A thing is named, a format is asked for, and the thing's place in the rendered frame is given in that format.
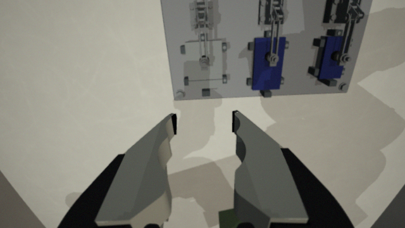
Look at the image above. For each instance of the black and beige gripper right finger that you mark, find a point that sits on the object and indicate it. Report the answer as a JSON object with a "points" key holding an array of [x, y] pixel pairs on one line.
{"points": [[274, 189]]}

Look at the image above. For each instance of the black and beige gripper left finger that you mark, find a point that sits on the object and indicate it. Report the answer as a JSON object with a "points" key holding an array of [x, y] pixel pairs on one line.
{"points": [[133, 190]]}

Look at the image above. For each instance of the toggle clamp with red handle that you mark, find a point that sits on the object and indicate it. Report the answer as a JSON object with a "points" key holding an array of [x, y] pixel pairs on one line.
{"points": [[337, 11], [271, 12]]}

